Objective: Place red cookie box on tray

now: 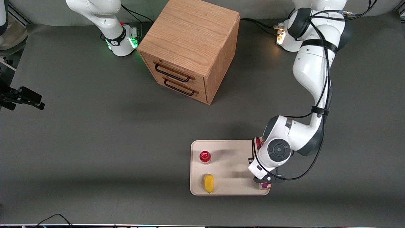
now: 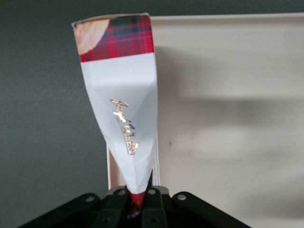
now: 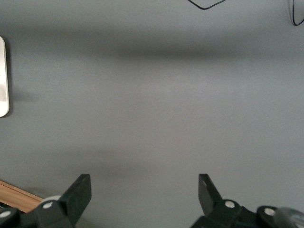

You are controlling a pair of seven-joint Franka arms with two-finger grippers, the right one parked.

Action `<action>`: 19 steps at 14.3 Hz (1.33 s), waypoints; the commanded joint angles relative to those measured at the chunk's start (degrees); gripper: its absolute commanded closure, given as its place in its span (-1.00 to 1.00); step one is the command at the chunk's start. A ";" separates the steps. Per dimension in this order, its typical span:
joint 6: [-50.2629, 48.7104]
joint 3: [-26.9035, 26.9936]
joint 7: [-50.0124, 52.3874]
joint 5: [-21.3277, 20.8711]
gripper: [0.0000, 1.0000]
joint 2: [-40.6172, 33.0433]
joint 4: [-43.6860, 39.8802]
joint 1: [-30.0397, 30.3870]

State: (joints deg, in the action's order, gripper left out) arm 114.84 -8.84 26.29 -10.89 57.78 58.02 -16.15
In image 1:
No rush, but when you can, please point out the red cookie box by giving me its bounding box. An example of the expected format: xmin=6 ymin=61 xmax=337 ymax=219
xmin=254 ymin=136 xmax=273 ymax=191

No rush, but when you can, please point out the beige plastic tray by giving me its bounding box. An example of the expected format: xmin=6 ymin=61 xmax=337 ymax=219
xmin=190 ymin=140 xmax=270 ymax=196

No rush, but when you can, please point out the beige round stand base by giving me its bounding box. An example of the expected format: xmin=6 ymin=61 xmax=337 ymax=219
xmin=0 ymin=14 xmax=28 ymax=51

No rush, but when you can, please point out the wooden drawer front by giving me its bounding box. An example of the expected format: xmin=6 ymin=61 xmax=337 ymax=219
xmin=147 ymin=70 xmax=208 ymax=105
xmin=139 ymin=52 xmax=207 ymax=93

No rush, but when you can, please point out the wooden drawer cabinet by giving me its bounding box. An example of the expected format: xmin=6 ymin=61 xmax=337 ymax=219
xmin=136 ymin=0 xmax=241 ymax=105

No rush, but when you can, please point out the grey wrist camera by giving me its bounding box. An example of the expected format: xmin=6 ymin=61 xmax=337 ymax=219
xmin=253 ymin=173 xmax=284 ymax=185

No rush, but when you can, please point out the aluminium frame rail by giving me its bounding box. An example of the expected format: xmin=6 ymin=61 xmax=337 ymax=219
xmin=8 ymin=3 xmax=33 ymax=26

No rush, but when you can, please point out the black metal drawer handle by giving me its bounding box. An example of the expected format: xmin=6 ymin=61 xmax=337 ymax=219
xmin=163 ymin=78 xmax=196 ymax=97
xmin=154 ymin=62 xmax=191 ymax=83

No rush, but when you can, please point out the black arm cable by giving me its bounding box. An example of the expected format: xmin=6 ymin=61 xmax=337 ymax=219
xmin=251 ymin=0 xmax=379 ymax=181

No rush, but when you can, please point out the black table edge cable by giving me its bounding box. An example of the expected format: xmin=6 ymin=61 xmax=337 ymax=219
xmin=37 ymin=214 xmax=74 ymax=227

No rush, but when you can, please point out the black base cable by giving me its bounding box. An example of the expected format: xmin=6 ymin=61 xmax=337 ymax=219
xmin=121 ymin=4 xmax=153 ymax=24
xmin=240 ymin=18 xmax=279 ymax=36

